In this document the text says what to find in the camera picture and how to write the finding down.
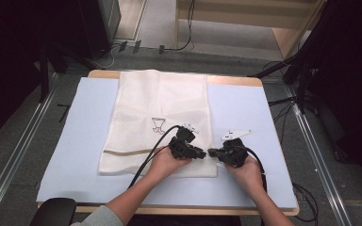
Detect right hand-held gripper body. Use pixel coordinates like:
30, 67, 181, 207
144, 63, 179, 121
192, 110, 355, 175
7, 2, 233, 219
216, 128, 254, 169

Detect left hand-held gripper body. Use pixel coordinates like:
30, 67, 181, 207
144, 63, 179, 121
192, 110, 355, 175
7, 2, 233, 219
168, 122, 202, 160

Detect cream cloth bag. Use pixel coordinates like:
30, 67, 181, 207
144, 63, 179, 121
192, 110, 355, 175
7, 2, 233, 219
97, 69, 219, 179

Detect person's left hand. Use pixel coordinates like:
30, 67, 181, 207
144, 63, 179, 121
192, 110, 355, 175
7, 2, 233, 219
145, 145, 193, 184

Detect person's right hand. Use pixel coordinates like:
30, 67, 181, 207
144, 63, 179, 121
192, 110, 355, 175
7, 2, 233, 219
223, 154, 266, 193

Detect person's dark lap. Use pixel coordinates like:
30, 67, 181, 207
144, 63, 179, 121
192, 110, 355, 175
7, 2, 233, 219
125, 214, 242, 226

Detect wooden table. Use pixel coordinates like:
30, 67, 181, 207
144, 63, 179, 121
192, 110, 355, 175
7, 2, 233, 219
36, 69, 301, 217

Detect black tripod stand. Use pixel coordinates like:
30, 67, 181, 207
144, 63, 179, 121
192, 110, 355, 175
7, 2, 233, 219
247, 0, 344, 115

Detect pale blue table mat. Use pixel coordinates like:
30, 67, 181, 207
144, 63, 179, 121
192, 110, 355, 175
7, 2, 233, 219
36, 76, 300, 210

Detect grey sleeve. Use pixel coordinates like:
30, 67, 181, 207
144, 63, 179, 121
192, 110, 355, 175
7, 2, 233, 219
70, 204, 124, 226

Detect light wooden shelf unit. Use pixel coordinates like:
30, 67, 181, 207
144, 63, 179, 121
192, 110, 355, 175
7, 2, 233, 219
173, 0, 328, 59

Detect black chair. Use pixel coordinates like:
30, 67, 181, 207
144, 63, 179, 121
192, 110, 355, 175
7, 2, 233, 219
29, 197, 77, 226

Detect black cabinet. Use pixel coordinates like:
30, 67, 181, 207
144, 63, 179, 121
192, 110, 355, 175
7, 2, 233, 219
77, 0, 123, 61

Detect black metal stand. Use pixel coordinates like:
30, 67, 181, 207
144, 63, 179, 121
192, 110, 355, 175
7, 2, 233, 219
37, 42, 71, 104

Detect right hand-held gripper black cable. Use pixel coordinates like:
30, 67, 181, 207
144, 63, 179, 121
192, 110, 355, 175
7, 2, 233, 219
244, 146, 269, 193

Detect hand-held gripper black cable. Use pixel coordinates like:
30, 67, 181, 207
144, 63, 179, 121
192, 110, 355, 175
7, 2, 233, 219
244, 146, 269, 193
127, 124, 182, 190

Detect left hand-held gripper black cable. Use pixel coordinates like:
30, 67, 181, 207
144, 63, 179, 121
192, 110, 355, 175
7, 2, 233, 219
127, 124, 182, 190

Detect thin black floor cables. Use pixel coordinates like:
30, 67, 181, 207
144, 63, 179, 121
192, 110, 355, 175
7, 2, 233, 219
267, 95, 297, 146

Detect metal floor rail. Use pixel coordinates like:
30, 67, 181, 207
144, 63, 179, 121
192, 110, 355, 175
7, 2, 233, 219
283, 84, 355, 226
0, 73, 61, 226

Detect black looped floor cable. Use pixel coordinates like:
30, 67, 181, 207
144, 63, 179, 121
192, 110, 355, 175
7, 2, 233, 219
291, 182, 321, 226

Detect white floor cable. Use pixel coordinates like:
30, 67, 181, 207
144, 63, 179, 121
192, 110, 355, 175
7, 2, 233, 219
91, 42, 121, 71

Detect black hanging cable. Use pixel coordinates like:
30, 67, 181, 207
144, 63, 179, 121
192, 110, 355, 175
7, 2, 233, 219
164, 0, 197, 53

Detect black floor bracket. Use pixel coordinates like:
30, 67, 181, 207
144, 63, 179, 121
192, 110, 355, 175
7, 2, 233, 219
57, 103, 73, 124

